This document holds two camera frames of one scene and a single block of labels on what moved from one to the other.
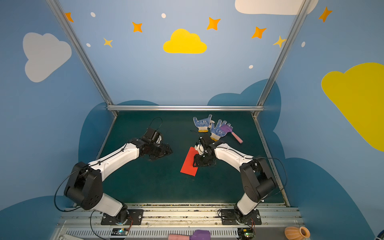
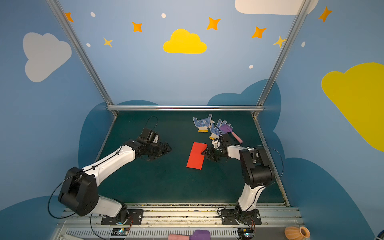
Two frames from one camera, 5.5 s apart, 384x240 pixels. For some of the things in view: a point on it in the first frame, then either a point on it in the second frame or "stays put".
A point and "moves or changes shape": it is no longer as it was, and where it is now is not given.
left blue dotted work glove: (203, 125) stays put
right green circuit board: (245, 233) stays put
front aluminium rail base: (87, 223) stays put
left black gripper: (159, 150) stays put
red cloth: (188, 167) moves or changes shape
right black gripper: (204, 156) to (213, 152)
